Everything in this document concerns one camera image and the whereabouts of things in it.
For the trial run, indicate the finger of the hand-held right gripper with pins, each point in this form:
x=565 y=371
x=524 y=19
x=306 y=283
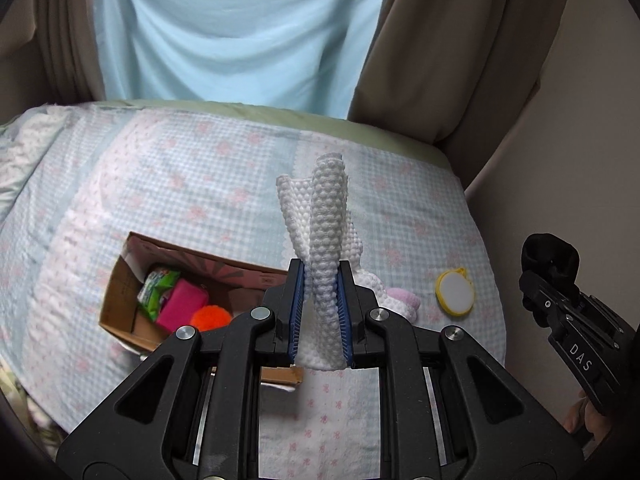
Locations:
x=542 y=302
x=587 y=307

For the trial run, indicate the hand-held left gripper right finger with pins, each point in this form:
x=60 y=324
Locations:
x=344 y=305

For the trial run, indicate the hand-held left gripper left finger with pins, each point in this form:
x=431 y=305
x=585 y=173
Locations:
x=298 y=305

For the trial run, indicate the black sock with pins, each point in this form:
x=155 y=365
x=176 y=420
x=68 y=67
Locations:
x=550 y=255

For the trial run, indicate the white textured cloth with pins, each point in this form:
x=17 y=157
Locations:
x=327 y=220

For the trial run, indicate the orange pom-pom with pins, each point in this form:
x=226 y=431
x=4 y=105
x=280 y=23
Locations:
x=212 y=319

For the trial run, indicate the pink pouch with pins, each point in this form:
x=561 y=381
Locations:
x=180 y=305

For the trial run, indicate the green tissue packet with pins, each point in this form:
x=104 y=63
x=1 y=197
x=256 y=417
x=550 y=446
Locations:
x=159 y=290

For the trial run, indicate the cardboard box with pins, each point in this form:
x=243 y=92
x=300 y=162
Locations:
x=120 y=305

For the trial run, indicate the person's right hand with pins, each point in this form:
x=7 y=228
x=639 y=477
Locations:
x=582 y=417

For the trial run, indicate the yellow round compact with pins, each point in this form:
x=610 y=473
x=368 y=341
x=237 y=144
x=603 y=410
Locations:
x=454 y=294

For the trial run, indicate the brown curtain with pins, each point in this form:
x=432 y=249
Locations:
x=67 y=30
x=450 y=50

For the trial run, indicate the light blue hanging cloth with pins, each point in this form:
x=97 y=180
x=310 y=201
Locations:
x=235 y=30

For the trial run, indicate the patterned pillow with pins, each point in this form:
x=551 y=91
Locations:
x=30 y=405

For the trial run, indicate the white crumpled quilt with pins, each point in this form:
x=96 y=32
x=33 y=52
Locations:
x=25 y=160

